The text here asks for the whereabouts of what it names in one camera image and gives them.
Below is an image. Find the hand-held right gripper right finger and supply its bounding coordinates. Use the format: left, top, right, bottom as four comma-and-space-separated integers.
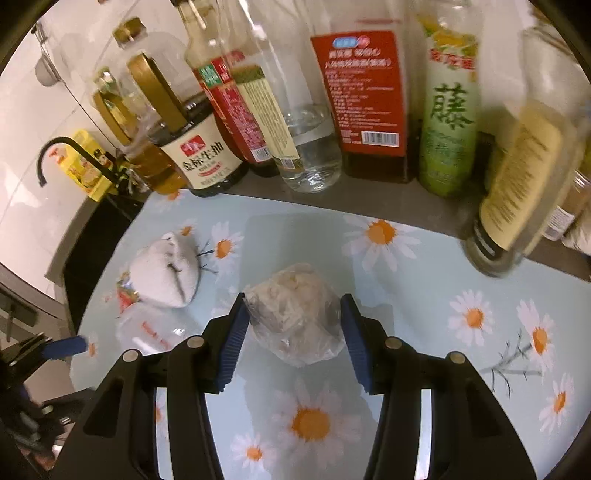
340, 294, 539, 480

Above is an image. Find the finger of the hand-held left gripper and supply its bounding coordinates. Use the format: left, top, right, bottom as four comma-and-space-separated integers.
18, 337, 89, 365

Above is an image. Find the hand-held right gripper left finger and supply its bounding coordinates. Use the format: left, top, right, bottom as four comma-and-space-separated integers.
48, 292, 252, 480

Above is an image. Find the plastic-wrapped white bun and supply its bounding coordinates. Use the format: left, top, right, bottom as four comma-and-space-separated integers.
243, 263, 347, 367

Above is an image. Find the clear plastic bag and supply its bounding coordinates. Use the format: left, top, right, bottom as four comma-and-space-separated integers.
115, 302, 218, 358

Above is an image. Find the red and white wrapper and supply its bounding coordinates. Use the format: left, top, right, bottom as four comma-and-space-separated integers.
115, 274, 144, 319

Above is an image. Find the black kitchen sink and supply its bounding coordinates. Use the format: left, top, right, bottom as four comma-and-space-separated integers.
60, 194, 144, 333

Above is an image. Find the blue daisy print tablecloth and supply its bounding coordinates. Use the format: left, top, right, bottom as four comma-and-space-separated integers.
69, 187, 591, 480

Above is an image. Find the yellow dish soap bottle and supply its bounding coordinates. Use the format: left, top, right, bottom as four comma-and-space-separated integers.
53, 129, 118, 201

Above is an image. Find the black and yellow cloth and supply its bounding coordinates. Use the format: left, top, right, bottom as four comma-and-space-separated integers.
113, 166, 148, 195

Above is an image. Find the clear cooking oil jug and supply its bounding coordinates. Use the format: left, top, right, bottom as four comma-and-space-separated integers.
92, 67, 190, 195

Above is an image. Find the dark soy sauce jug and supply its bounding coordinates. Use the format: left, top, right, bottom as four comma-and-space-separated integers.
113, 18, 250, 199

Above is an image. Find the clear bottle cream label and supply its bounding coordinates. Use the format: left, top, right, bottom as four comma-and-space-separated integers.
222, 0, 343, 193

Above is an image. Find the black faucet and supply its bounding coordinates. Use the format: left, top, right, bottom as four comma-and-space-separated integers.
37, 137, 116, 188

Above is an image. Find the light green label bottle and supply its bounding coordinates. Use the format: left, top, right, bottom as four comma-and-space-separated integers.
413, 0, 481, 197

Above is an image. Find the slim bottle cream label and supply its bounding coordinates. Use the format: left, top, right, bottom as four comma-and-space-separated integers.
464, 23, 583, 278

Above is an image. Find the small seasoning jar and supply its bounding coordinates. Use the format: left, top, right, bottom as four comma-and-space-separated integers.
542, 166, 591, 243

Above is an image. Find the yellow cap red label bottle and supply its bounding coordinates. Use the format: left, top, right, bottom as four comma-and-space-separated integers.
310, 0, 416, 183

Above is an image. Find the black cap red label bottle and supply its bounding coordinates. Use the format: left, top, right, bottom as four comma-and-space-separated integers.
178, 0, 280, 178

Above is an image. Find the metal strainer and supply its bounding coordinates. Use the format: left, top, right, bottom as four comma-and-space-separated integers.
34, 48, 58, 88

